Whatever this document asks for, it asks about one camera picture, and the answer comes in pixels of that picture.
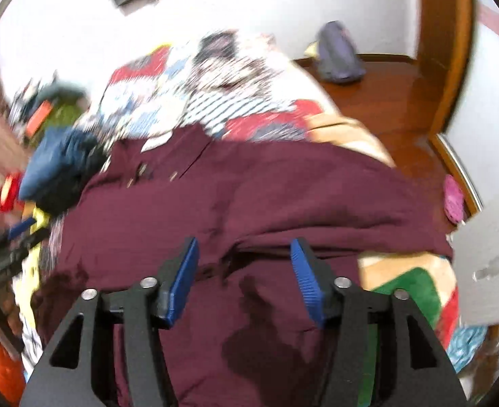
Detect green cloth covered table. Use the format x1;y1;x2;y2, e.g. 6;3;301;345
42;102;86;131

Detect pink slipper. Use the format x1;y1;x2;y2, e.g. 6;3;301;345
442;176;465;223

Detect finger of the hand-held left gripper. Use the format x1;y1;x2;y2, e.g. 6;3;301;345
7;216;39;239

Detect maroon garment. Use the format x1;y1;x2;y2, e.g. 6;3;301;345
33;125;454;407

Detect grey pillow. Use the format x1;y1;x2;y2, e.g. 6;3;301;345
317;21;366;84

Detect dark blue garment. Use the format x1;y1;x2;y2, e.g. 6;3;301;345
18;127;110;217

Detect patchwork bedspread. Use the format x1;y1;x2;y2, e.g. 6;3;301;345
21;30;499;391

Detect red flower plush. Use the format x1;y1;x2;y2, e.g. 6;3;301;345
0;172;24;213

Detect yellow garment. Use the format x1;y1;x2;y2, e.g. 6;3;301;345
20;202;64;348

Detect orange box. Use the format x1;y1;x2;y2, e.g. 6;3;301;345
25;101;52;137

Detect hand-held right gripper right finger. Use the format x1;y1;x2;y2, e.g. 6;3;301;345
290;237;466;407

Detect pile of clutter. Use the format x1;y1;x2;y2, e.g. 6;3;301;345
12;73;90;108

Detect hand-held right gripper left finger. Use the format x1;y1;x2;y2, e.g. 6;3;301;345
18;237;200;407

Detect grey panel with handle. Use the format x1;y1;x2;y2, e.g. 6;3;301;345
451;208;499;327

